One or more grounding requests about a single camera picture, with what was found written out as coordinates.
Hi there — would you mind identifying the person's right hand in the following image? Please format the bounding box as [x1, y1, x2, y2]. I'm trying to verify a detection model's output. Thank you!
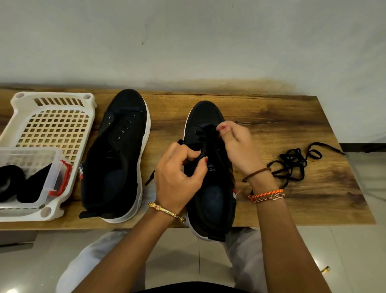
[216, 120, 276, 195]

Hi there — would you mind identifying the black rolled band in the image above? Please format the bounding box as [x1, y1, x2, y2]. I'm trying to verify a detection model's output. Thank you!
[0, 164, 27, 203]
[16, 162, 53, 204]

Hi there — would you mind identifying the white plastic lattice basket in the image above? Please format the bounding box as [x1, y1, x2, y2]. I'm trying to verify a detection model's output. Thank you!
[0, 91, 97, 223]

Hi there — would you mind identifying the gold bracelet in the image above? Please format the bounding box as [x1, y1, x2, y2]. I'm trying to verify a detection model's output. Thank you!
[146, 202, 187, 223]

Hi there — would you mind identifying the person's left forearm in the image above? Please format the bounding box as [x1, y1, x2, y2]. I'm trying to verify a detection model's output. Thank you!
[74, 208, 186, 293]

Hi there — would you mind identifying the white box under table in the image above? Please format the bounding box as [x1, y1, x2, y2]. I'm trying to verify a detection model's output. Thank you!
[0, 229, 36, 253]

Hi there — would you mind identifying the black sneaker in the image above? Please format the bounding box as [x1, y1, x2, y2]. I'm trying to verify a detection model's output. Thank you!
[78, 89, 152, 225]
[181, 100, 238, 243]

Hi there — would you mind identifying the black tripod stand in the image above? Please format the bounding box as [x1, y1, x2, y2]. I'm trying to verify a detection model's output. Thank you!
[361, 141, 386, 153]

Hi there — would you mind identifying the person's right forearm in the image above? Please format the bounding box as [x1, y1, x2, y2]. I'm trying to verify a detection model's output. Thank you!
[246, 188, 333, 293]

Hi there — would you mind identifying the clear container with red handles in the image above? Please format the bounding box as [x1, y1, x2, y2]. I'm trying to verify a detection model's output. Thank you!
[0, 146, 72, 210]

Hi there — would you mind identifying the person's black shirt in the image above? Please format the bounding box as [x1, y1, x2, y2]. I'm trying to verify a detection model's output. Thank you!
[138, 281, 235, 293]

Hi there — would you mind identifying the orange braided bracelet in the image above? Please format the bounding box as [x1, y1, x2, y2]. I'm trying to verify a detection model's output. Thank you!
[246, 188, 287, 204]

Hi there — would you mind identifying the person's left hand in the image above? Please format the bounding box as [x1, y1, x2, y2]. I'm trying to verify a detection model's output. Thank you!
[154, 142, 209, 216]

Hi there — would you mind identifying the black shoelace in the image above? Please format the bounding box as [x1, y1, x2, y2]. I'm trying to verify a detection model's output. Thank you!
[266, 141, 346, 188]
[145, 123, 232, 186]

